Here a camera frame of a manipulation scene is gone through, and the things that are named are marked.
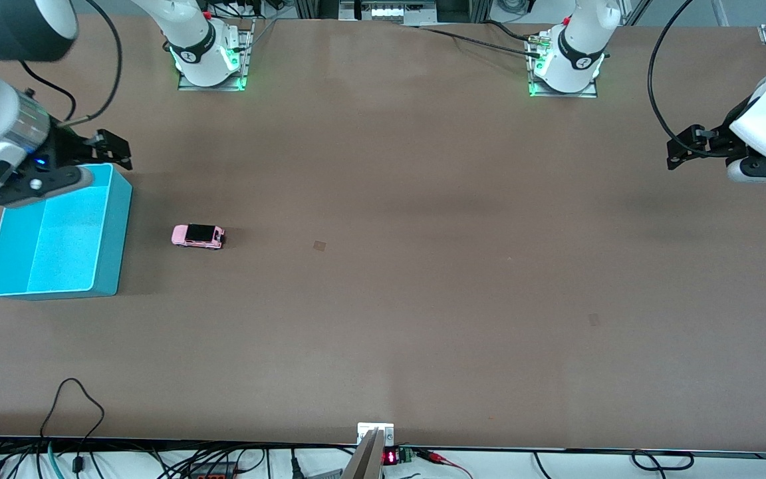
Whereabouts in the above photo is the short black curved cable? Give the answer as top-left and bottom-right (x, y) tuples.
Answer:
(483, 20), (545, 45)

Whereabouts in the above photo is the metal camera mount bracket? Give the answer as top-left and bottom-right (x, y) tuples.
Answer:
(342, 422), (396, 479)

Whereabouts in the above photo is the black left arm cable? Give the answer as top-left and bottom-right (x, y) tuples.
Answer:
(647, 0), (716, 160)

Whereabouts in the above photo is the grey equipment box with light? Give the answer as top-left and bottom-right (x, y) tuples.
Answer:
(338, 0), (438, 26)

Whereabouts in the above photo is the flat black cable loop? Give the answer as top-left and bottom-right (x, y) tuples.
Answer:
(630, 450), (695, 472)

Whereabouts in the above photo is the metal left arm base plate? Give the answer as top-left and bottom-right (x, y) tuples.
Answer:
(526, 32), (598, 99)

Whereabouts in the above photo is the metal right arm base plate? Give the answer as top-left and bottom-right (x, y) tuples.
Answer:
(177, 19), (255, 92)

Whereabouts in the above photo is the red clip lead wire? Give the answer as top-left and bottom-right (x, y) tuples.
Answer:
(416, 449), (474, 479)

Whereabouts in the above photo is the turquoise plastic bin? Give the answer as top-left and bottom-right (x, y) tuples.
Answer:
(0, 163), (134, 300)

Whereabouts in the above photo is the pink jeep toy black roof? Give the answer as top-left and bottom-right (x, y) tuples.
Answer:
(171, 224), (227, 251)

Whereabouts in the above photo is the long black table cable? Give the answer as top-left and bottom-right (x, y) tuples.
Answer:
(416, 25), (545, 61)

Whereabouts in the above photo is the thin black looped cable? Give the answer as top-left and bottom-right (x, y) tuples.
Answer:
(39, 378), (106, 474)

